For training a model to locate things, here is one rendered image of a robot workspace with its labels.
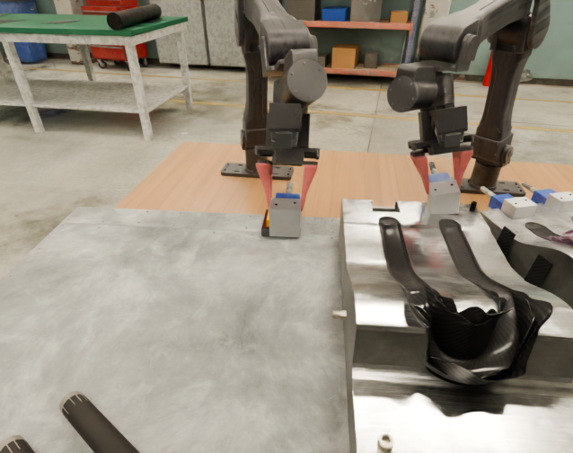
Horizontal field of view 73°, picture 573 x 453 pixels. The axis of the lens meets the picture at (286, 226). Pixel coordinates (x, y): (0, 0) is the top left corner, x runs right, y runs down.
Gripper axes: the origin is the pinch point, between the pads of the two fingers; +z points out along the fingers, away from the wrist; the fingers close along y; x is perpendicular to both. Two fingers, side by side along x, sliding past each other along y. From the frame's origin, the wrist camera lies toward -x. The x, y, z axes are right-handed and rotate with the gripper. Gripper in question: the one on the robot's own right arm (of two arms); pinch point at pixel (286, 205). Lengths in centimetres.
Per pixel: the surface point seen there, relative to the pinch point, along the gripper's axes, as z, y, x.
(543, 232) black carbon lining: 4, 50, 14
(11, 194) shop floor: 12, -201, 188
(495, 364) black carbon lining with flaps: 17.3, 27.5, -17.0
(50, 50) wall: -216, -459, 602
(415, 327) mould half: 12.3, 16.8, -19.8
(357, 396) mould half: 20.8, 10.6, -20.5
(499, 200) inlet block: -2.0, 43.9, 20.7
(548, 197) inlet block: -3, 54, 22
